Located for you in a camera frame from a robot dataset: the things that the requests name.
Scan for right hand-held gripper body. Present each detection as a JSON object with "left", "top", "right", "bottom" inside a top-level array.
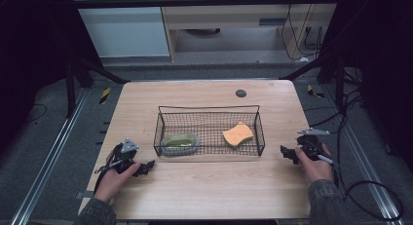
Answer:
[{"left": 296, "top": 128, "right": 331, "bottom": 162}]

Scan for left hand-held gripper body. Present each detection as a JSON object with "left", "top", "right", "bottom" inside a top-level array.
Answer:
[{"left": 106, "top": 137, "right": 140, "bottom": 174}]

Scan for green soap dish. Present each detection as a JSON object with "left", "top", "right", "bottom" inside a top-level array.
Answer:
[{"left": 160, "top": 132, "right": 200, "bottom": 157}]

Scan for green and yellow sponge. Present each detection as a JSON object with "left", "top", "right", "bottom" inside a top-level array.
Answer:
[{"left": 222, "top": 121, "right": 255, "bottom": 148}]

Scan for black wire mesh basket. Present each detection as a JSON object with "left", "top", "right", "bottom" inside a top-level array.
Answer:
[{"left": 153, "top": 104, "right": 267, "bottom": 158}]

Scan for person's right hand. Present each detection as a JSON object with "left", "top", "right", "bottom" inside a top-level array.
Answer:
[{"left": 294, "top": 142, "right": 334, "bottom": 184}]

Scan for person's left hand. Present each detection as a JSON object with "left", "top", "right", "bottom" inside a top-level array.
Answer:
[{"left": 93, "top": 161, "right": 142, "bottom": 205}]

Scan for yellow and black tape strip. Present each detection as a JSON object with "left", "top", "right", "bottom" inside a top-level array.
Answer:
[
  {"left": 306, "top": 84, "right": 325, "bottom": 99},
  {"left": 98, "top": 87, "right": 112, "bottom": 105}
]

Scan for black metal stand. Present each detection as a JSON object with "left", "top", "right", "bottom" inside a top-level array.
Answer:
[
  {"left": 63, "top": 53, "right": 131, "bottom": 119},
  {"left": 280, "top": 48, "right": 347, "bottom": 110}
]

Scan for dark curtain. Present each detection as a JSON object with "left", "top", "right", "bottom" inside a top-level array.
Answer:
[
  {"left": 319, "top": 0, "right": 413, "bottom": 172},
  {"left": 0, "top": 0, "right": 102, "bottom": 152}
]

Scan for white cabinet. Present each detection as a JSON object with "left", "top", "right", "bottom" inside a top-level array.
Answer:
[{"left": 69, "top": 0, "right": 171, "bottom": 59}]

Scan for light wooden desk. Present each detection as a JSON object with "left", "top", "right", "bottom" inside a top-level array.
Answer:
[{"left": 158, "top": 0, "right": 341, "bottom": 62}]

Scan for black horizontal bar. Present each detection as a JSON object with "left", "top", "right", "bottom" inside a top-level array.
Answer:
[{"left": 72, "top": 0, "right": 341, "bottom": 10}]

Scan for right hand-held gripper cable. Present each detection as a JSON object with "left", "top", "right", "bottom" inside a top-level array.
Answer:
[{"left": 310, "top": 141, "right": 346, "bottom": 200}]

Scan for hand-held gripper cable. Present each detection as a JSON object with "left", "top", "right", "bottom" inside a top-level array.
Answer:
[
  {"left": 310, "top": 141, "right": 346, "bottom": 200},
  {"left": 93, "top": 148, "right": 124, "bottom": 194}
]

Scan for left hand-held gripper cable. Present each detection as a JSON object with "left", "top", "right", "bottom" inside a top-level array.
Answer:
[{"left": 93, "top": 148, "right": 124, "bottom": 194}]

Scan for black floor cables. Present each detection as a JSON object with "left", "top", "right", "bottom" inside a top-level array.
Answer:
[{"left": 303, "top": 67, "right": 366, "bottom": 187}]

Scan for aluminium floor rail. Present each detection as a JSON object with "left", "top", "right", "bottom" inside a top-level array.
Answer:
[
  {"left": 320, "top": 84, "right": 406, "bottom": 225},
  {"left": 10, "top": 88, "right": 90, "bottom": 225}
]

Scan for grey metal table bracket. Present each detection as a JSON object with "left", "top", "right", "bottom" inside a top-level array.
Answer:
[{"left": 74, "top": 190, "right": 95, "bottom": 201}]

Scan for thin black floor cable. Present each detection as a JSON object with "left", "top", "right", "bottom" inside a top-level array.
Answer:
[{"left": 19, "top": 102, "right": 49, "bottom": 126}]

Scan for black looped floor cable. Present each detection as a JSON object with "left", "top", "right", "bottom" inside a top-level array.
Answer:
[{"left": 343, "top": 180, "right": 404, "bottom": 223}]

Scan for black cables under desk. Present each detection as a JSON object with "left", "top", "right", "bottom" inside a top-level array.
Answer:
[{"left": 280, "top": 3, "right": 326, "bottom": 61}]

